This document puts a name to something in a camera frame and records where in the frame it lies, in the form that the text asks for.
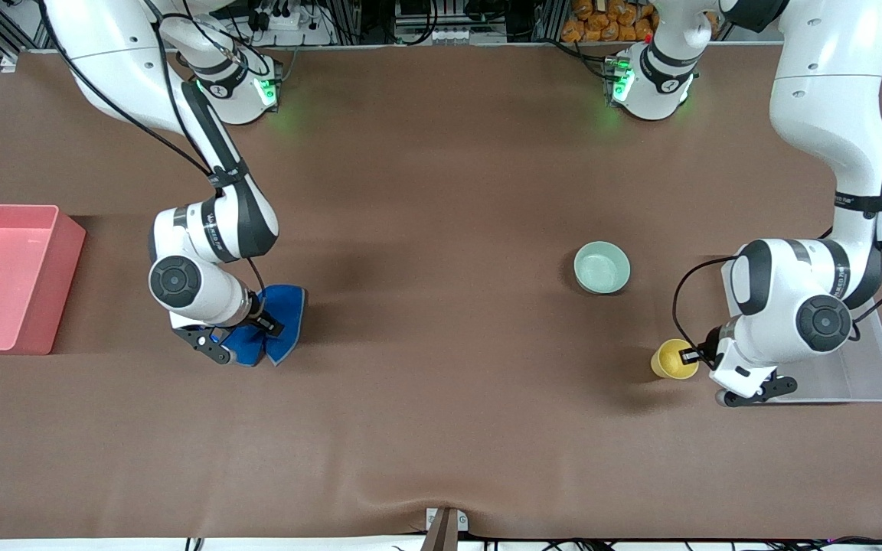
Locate blue cloth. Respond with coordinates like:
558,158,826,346
215,285,309,368

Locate yellow cup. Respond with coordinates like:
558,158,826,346
650,339,700,380

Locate pale green bowl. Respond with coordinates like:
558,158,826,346
573,241,632,295

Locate clear plastic bin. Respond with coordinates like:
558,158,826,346
720,256,882,404

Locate pink plastic bin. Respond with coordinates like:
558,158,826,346
0,204,87,356

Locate brown table mat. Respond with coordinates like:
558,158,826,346
0,42,882,540

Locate white power strip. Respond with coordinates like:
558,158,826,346
253,6,335,37

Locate orange packaged goods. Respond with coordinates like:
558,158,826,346
561,0,660,43

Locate metal table edge bracket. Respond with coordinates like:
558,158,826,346
424,507,469,551

